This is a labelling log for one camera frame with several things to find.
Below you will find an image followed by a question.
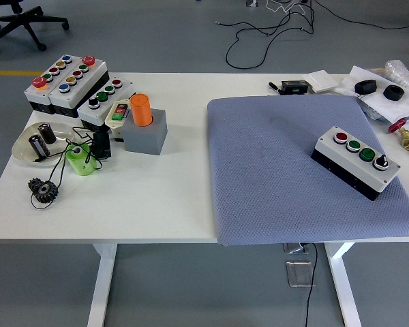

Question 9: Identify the thin black cord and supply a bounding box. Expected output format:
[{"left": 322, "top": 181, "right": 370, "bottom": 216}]
[{"left": 29, "top": 126, "right": 105, "bottom": 211}]

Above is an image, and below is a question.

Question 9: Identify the four-button white control box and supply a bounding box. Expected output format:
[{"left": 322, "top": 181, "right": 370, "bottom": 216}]
[
  {"left": 310, "top": 125, "right": 402, "bottom": 202},
  {"left": 78, "top": 77, "right": 136, "bottom": 132}
]

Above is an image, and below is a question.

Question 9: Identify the clear bubble wrap bag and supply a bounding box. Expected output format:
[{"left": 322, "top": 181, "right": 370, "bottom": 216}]
[{"left": 384, "top": 60, "right": 409, "bottom": 95}]

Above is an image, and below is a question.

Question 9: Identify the black power cable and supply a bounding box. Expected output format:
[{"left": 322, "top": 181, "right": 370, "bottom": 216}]
[{"left": 305, "top": 242, "right": 318, "bottom": 327}]

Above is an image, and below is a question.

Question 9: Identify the grey plastic block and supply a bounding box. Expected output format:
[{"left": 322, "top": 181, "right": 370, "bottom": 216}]
[{"left": 121, "top": 108, "right": 168, "bottom": 156}]

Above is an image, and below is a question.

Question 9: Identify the cream red-green switch box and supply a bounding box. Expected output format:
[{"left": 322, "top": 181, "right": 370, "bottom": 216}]
[{"left": 104, "top": 99, "right": 132, "bottom": 142}]

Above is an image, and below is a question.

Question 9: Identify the brown black capacitor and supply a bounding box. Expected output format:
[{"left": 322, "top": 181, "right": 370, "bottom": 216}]
[{"left": 37, "top": 123, "right": 57, "bottom": 144}]

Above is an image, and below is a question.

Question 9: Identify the silver shallow dish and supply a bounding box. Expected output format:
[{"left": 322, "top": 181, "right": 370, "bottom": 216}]
[{"left": 12, "top": 121, "right": 76, "bottom": 168}]

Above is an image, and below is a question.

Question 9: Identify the metal floor socket plate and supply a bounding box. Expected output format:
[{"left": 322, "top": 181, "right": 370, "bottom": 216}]
[{"left": 285, "top": 260, "right": 317, "bottom": 288}]

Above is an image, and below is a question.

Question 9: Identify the silver floor socket lid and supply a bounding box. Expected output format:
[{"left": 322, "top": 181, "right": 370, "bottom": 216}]
[{"left": 282, "top": 242, "right": 311, "bottom": 255}]

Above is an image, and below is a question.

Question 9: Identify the orange plastic cylinder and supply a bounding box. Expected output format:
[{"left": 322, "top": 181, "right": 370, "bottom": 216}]
[{"left": 129, "top": 93, "right": 154, "bottom": 127}]

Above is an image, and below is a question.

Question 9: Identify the five-button box with mushroom stop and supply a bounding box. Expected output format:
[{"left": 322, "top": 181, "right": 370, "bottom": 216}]
[
  {"left": 48, "top": 56, "right": 110, "bottom": 119},
  {"left": 23, "top": 54, "right": 76, "bottom": 115}
]

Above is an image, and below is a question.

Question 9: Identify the black power adapter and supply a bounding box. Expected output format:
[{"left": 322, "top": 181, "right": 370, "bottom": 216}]
[{"left": 91, "top": 131, "right": 112, "bottom": 160}]

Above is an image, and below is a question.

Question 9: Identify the black floor cable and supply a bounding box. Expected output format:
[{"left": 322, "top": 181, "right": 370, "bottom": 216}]
[
  {"left": 215, "top": 0, "right": 316, "bottom": 69},
  {"left": 313, "top": 0, "right": 409, "bottom": 30}
]

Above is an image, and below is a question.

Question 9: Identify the white floor cable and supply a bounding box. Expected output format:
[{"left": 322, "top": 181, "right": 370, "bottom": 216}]
[{"left": 265, "top": 0, "right": 307, "bottom": 16}]

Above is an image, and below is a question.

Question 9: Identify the black office chair base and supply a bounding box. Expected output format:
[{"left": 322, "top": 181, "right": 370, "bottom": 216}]
[{"left": 0, "top": 0, "right": 70, "bottom": 55}]

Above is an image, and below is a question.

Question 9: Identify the black striped capacitor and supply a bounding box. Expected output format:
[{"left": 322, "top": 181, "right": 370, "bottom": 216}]
[{"left": 27, "top": 135, "right": 51, "bottom": 158}]

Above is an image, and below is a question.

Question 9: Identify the green plastic cylinder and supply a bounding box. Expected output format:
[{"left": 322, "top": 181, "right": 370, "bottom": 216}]
[{"left": 65, "top": 142, "right": 98, "bottom": 176}]

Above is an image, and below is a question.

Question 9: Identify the white foam sheet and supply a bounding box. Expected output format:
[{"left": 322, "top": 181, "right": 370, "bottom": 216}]
[{"left": 333, "top": 65, "right": 409, "bottom": 125}]

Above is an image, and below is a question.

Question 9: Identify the black metal gear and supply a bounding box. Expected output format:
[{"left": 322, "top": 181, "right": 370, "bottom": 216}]
[{"left": 27, "top": 177, "right": 61, "bottom": 204}]

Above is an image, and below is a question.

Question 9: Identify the grey-blue textured mat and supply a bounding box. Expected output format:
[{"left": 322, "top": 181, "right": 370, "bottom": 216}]
[{"left": 207, "top": 94, "right": 409, "bottom": 247}]

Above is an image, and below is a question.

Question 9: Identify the black rubber ring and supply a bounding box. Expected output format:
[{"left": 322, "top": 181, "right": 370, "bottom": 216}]
[
  {"left": 354, "top": 79, "right": 378, "bottom": 95},
  {"left": 383, "top": 84, "right": 406, "bottom": 102}
]

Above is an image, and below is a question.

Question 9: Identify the white table leg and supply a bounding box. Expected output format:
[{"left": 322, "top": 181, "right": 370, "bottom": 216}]
[
  {"left": 87, "top": 243, "right": 119, "bottom": 327},
  {"left": 323, "top": 242, "right": 362, "bottom": 327}
]

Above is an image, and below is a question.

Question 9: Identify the black device with green label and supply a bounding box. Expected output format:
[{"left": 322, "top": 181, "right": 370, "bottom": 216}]
[{"left": 281, "top": 80, "right": 309, "bottom": 95}]

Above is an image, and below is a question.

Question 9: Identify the clear plastic packet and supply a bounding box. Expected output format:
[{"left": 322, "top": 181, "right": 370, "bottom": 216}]
[{"left": 359, "top": 97, "right": 386, "bottom": 122}]

